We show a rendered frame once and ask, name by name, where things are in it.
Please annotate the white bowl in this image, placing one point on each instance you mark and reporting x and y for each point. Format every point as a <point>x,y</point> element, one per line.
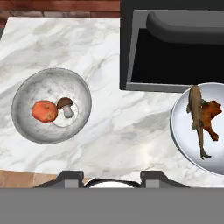
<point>186,134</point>

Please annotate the grey marbled bowl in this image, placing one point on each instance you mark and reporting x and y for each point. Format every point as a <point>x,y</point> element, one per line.
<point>38,125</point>

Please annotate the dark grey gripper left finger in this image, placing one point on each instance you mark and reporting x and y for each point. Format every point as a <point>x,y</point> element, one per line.
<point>70,179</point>

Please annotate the brown mushroom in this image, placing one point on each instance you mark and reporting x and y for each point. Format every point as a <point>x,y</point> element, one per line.
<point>66,105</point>

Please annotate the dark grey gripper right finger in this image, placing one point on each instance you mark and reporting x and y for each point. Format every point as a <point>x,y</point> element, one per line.
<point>151,179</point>

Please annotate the orange squash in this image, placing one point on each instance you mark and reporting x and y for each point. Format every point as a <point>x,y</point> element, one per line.
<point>44,111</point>

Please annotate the orange chicken drumstick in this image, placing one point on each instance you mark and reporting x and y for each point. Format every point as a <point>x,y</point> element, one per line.
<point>210,115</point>

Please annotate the brown fish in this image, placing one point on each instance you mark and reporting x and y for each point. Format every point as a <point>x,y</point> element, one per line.
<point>197,110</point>

